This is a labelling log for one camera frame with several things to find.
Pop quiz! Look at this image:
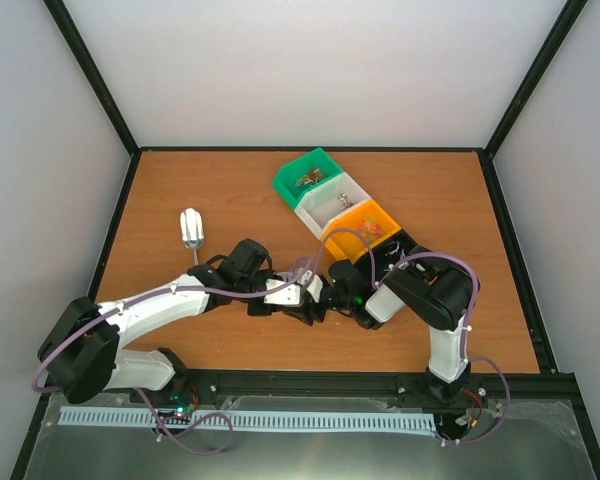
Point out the yellow plastic bin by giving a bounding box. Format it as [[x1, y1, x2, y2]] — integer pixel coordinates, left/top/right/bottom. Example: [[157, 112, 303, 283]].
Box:
[[321, 200, 401, 263]]

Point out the black plastic bin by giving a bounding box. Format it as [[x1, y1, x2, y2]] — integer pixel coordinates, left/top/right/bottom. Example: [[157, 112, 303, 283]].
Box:
[[354, 230, 429, 281]]

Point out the metal scoop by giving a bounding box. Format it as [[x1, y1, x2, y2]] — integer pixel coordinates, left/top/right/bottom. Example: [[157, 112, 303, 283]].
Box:
[[180, 208, 205, 265]]

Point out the white plastic bin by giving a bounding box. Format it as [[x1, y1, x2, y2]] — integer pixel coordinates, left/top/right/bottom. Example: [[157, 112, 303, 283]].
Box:
[[294, 173, 371, 239]]

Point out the green plastic bin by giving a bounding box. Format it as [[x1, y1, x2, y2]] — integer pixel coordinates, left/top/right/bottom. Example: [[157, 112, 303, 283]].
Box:
[[272, 148, 343, 209]]

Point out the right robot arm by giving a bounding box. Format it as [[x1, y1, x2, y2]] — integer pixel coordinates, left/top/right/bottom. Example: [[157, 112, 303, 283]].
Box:
[[301, 245, 480, 404]]

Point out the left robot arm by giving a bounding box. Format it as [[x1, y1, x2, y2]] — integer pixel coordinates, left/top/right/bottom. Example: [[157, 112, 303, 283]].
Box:
[[37, 239, 286, 404]]

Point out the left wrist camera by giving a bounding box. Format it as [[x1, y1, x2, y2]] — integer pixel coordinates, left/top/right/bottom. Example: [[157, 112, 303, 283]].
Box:
[[263, 279, 302, 307]]

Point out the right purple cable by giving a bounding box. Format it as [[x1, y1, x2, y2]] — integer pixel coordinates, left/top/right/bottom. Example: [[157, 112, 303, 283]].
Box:
[[307, 228, 511, 446]]

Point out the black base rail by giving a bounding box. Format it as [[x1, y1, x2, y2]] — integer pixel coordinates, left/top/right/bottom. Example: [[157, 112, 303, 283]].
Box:
[[183, 369, 486, 409]]

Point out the light blue cable duct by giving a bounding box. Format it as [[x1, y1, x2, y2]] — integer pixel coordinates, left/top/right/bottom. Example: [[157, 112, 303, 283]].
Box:
[[57, 406, 436, 436]]

